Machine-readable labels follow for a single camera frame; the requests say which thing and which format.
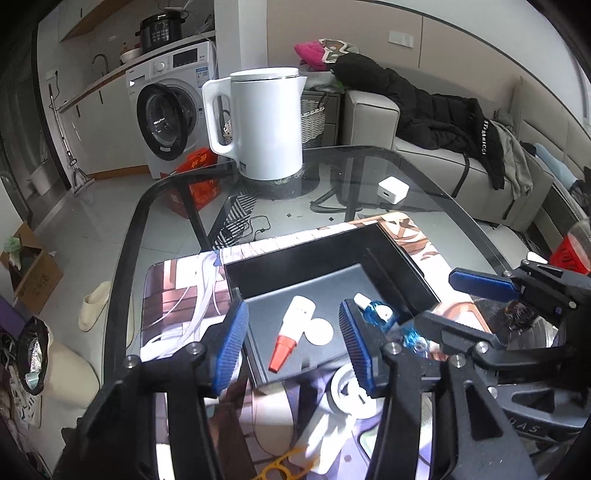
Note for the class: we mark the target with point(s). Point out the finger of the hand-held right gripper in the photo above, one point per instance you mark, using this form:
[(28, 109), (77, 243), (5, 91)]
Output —
[(455, 330), (485, 284)]

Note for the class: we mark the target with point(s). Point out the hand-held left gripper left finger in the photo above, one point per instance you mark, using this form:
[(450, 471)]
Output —
[(230, 347)]

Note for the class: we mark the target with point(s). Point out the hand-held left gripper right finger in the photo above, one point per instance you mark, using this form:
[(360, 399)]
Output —
[(361, 351)]

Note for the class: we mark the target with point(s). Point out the blue clear bottle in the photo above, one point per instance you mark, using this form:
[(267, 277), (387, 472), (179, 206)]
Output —
[(375, 311)]

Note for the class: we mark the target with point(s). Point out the white round disc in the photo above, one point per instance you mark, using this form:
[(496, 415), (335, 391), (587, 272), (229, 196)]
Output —
[(319, 332)]

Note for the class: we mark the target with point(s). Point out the white tape roll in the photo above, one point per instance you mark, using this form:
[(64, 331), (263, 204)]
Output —
[(339, 397)]

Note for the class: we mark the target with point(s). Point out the white tube with red cap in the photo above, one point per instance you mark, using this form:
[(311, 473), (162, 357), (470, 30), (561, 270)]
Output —
[(293, 323)]

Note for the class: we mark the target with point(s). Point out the black cardboard box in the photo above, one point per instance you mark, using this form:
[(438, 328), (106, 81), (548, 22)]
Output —
[(300, 281)]

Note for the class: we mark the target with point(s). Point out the printed table mat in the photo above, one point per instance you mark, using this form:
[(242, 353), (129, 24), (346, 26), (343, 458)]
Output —
[(180, 300)]

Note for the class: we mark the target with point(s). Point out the cola bottle with red label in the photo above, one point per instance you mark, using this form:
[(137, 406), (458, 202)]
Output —
[(572, 251)]

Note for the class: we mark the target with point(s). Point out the yellow plastic clip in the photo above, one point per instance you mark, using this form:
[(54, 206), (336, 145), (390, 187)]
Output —
[(277, 466)]

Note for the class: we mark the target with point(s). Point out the grey garment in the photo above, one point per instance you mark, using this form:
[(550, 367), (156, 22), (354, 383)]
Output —
[(515, 157)]

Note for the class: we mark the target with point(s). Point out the white charger cube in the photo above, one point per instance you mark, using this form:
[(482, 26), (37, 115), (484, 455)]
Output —
[(393, 189)]

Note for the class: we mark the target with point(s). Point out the grey sofa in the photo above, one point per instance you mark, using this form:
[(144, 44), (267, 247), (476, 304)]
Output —
[(429, 157)]

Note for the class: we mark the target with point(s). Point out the light blue cloth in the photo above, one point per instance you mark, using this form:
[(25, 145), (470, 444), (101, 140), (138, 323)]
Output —
[(554, 164)]

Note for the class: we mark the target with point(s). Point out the cream slipper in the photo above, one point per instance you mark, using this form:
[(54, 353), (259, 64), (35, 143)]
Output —
[(94, 307)]

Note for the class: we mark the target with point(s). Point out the cream cushion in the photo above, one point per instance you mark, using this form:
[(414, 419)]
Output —
[(69, 383)]

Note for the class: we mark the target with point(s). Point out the red carton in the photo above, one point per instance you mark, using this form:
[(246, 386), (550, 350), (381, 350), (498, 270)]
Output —
[(201, 184)]

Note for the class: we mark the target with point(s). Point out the patterned coaster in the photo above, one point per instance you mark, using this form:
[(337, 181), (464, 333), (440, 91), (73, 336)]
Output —
[(286, 182)]

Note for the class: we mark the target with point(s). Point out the black padded jacket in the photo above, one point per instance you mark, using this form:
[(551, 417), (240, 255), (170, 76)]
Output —
[(415, 106)]

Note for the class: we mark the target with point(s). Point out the black bin with silver lining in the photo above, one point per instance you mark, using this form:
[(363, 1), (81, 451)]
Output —
[(30, 355)]

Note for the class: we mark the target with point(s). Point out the brown cardboard box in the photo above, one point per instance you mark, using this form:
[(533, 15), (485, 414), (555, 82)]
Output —
[(39, 277)]

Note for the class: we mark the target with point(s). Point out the white electric kettle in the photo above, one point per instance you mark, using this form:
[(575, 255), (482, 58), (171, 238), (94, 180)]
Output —
[(268, 124)]

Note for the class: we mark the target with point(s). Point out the woven laundry basket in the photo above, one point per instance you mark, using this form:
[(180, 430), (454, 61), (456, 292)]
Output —
[(314, 120)]

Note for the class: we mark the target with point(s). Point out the white washing machine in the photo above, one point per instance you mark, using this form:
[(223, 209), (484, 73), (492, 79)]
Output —
[(166, 106)]

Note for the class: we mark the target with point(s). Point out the mop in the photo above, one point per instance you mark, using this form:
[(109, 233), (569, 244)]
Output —
[(69, 152)]

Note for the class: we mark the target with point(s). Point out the white bucket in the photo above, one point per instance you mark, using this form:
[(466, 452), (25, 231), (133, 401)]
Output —
[(41, 177)]

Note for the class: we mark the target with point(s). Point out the white kitchen counter cabinet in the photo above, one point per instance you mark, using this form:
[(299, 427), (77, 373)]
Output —
[(111, 110)]

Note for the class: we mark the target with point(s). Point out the pink cloth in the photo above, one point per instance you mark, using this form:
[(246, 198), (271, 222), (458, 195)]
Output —
[(310, 54)]

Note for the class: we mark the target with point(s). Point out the white bowl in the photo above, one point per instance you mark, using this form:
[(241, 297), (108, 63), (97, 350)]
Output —
[(129, 55)]

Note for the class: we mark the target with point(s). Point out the kitchen faucet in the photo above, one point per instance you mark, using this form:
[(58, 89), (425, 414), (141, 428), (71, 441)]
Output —
[(99, 62)]

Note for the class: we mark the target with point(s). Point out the black pressure cooker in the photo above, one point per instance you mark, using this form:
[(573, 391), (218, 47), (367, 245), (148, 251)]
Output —
[(159, 32)]

